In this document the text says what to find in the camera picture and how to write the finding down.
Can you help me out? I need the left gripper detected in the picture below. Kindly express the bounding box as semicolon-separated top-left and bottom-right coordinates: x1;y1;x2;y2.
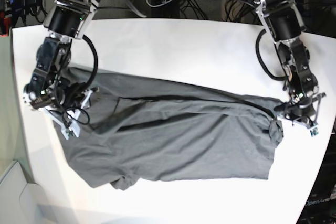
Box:
273;92;320;122

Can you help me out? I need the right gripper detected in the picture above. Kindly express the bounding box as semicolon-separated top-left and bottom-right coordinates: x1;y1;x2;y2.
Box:
23;82;88;112

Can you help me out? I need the grey t-shirt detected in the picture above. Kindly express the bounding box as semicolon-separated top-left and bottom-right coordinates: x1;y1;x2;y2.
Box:
55;71;284;190

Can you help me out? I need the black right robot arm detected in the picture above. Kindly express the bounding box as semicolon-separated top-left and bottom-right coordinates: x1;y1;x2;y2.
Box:
24;0;146;111

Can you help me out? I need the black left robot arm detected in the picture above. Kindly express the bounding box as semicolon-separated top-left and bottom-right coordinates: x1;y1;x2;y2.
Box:
253;0;323;127

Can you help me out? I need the red clamp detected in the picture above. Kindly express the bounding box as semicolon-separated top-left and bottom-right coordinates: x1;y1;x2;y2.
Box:
0;10;12;37

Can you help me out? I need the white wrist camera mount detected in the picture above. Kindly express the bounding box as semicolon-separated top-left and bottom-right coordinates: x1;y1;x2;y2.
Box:
38;87;99;140

